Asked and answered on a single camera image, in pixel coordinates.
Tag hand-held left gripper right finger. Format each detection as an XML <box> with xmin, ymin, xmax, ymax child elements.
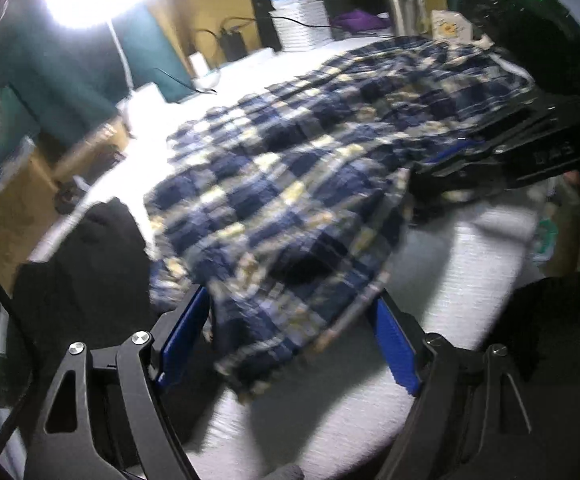
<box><xmin>367</xmin><ymin>292</ymin><xmax>555</xmax><ymax>480</ymax></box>

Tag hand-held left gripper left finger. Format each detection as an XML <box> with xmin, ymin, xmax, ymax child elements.
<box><xmin>22</xmin><ymin>284</ymin><xmax>211</xmax><ymax>480</ymax></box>

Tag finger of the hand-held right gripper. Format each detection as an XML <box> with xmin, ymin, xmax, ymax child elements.
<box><xmin>472</xmin><ymin>102</ymin><xmax>565</xmax><ymax>141</ymax></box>
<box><xmin>412</xmin><ymin>142</ymin><xmax>508</xmax><ymax>196</ymax></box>

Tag blue plaid pants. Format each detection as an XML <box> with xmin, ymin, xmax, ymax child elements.
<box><xmin>142</xmin><ymin>35</ymin><xmax>533</xmax><ymax>403</ymax></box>

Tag yellow printed white packet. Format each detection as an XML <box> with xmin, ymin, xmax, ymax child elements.
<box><xmin>430</xmin><ymin>9</ymin><xmax>475</xmax><ymax>43</ymax></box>

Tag black cloth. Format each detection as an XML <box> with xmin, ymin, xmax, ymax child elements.
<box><xmin>5</xmin><ymin>197</ymin><xmax>153</xmax><ymax>411</ymax></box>

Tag purple cloth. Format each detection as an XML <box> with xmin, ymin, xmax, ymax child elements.
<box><xmin>331</xmin><ymin>9</ymin><xmax>391</xmax><ymax>32</ymax></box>

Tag stainless steel tumbler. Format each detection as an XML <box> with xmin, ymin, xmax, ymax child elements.
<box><xmin>382</xmin><ymin>0</ymin><xmax>428</xmax><ymax>37</ymax></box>

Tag white ribbed container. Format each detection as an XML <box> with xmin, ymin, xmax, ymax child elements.
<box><xmin>269</xmin><ymin>0</ymin><xmax>333</xmax><ymax>52</ymax></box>

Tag black power adapter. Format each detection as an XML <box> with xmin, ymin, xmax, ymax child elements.
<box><xmin>220</xmin><ymin>17</ymin><xmax>248</xmax><ymax>61</ymax></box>

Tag teal padded panel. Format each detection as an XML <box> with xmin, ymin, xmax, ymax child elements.
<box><xmin>0</xmin><ymin>7</ymin><xmax>193</xmax><ymax>136</ymax></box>

